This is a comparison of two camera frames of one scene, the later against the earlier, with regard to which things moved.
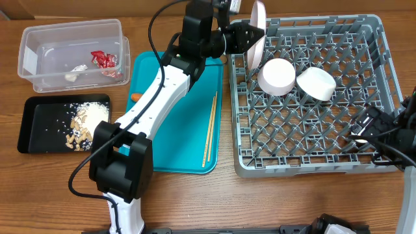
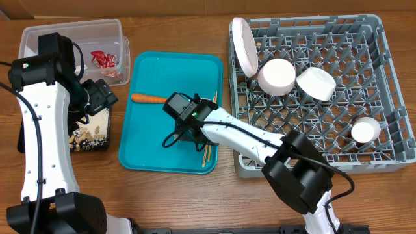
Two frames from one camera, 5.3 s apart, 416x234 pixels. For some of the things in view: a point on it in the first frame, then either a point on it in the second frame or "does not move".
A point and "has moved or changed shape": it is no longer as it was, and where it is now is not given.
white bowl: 317,83 does not move
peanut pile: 86,116 does not move
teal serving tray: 188,141 does not move
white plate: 258,18 has moved or changed shape
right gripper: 380,127 -> 182,136
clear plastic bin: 75,55 does not move
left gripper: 236,33 -> 101,95
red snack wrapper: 103,60 does not move
